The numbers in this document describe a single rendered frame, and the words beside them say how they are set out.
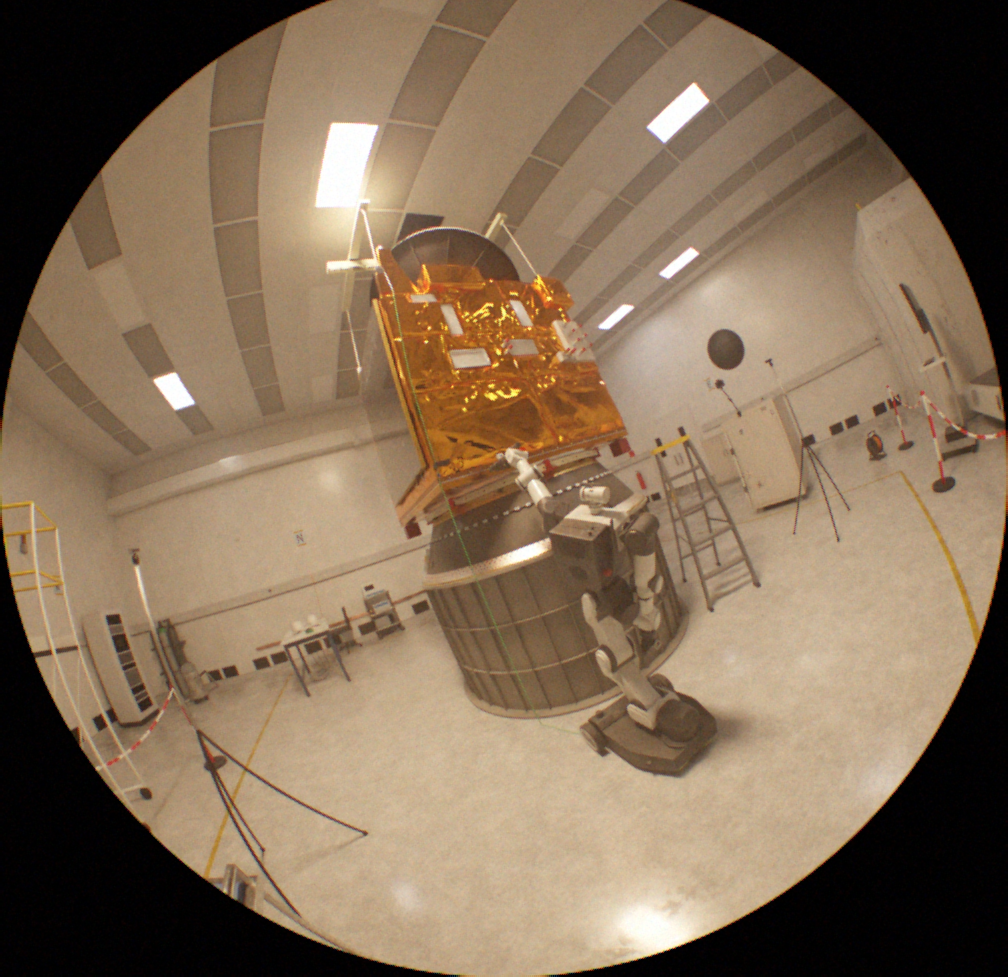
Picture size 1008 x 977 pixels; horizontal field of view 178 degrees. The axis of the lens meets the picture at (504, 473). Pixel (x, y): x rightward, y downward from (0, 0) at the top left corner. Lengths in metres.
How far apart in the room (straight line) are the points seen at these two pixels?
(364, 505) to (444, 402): 5.49
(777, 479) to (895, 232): 4.34
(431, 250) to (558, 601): 3.50
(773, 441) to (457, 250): 4.67
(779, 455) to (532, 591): 4.00
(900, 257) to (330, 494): 11.05
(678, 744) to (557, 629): 1.10
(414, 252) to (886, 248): 6.30
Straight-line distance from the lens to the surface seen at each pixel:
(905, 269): 6.03
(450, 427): 2.14
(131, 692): 7.25
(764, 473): 5.18
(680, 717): 1.61
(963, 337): 6.19
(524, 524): 2.17
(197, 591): 8.16
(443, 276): 3.01
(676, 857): 1.59
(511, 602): 2.17
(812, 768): 1.74
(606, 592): 1.44
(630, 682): 1.77
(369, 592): 6.84
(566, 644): 2.26
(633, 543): 1.22
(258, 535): 7.63
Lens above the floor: 1.46
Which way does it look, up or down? 7 degrees up
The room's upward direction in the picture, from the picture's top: 21 degrees counter-clockwise
